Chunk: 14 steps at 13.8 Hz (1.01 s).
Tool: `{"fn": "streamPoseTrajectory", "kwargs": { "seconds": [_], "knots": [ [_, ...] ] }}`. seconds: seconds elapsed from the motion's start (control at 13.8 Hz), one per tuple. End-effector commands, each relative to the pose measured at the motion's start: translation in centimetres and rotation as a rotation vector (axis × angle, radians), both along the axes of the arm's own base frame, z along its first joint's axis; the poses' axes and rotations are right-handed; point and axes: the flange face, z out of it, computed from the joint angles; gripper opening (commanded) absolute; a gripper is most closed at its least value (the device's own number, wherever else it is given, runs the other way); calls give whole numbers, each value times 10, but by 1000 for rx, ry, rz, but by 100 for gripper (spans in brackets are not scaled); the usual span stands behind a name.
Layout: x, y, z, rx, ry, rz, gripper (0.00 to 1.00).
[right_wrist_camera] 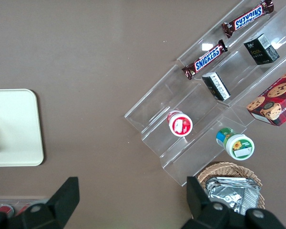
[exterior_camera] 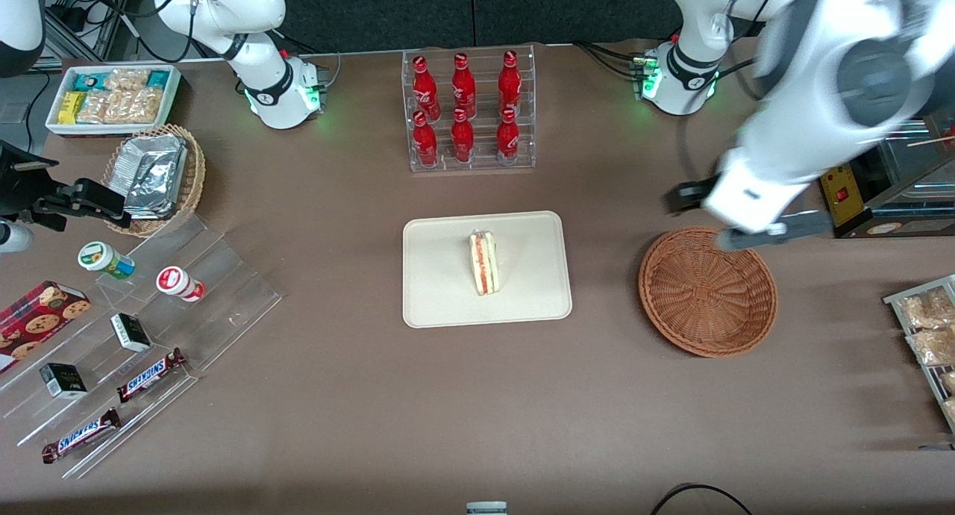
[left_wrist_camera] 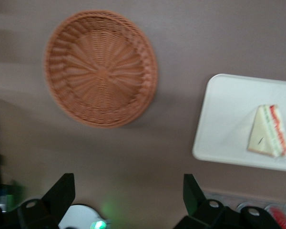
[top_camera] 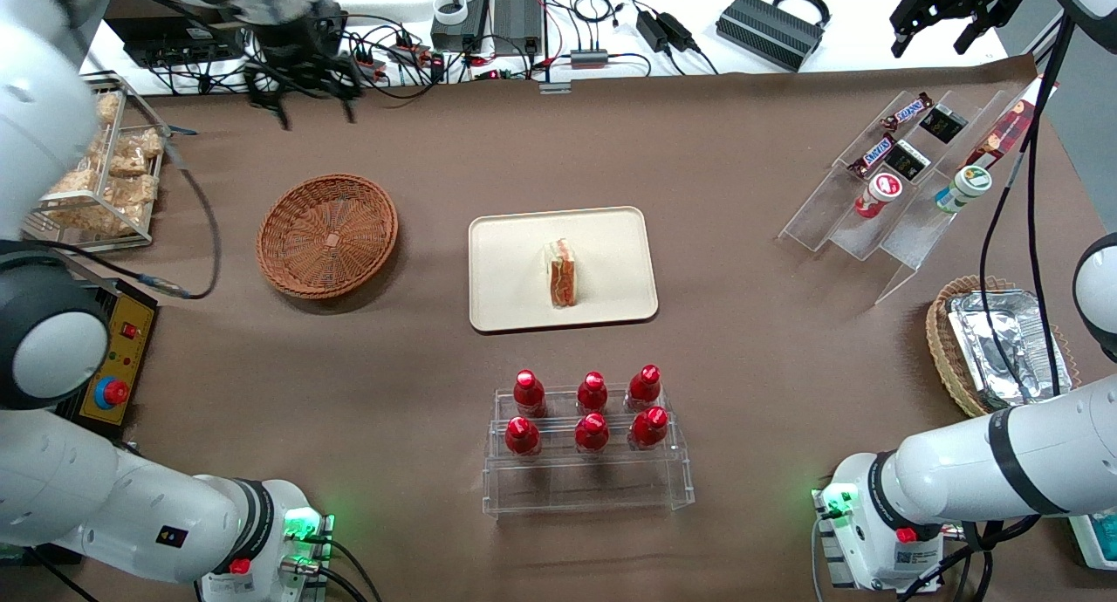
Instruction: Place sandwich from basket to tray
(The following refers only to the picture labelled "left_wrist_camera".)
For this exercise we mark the round brown wicker basket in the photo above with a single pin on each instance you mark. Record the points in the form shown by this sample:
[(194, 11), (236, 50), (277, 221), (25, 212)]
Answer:
[(100, 71)]

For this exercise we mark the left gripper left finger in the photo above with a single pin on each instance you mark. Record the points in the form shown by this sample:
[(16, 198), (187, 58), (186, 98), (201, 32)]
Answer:
[(59, 195)]

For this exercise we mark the cream plastic tray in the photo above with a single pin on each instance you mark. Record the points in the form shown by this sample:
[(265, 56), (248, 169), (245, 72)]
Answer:
[(224, 114)]

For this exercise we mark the clear acrylic bottle rack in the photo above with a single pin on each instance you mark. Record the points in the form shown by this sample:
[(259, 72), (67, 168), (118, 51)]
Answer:
[(228, 199)]

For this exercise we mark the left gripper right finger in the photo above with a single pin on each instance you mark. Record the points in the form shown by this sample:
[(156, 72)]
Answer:
[(193, 198)]

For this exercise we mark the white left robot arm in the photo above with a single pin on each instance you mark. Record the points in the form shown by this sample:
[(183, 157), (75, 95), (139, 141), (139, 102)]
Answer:
[(78, 217)]

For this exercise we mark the triangle sandwich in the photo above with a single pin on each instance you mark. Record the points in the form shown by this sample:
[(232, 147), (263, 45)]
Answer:
[(262, 133)]

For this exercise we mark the red cola bottle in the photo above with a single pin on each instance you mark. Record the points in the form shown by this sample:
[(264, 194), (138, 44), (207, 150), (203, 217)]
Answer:
[(278, 217)]

